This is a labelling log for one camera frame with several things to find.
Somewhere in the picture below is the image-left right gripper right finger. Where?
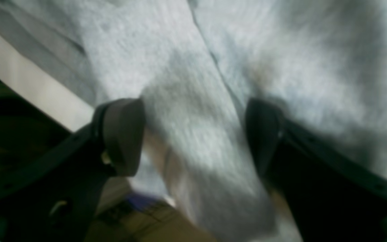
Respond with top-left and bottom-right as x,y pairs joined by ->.
245,98 -> 387,242

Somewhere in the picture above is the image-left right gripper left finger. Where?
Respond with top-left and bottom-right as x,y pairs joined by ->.
0,98 -> 145,242

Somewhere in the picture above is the grey T-shirt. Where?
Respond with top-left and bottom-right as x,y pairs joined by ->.
0,0 -> 387,242

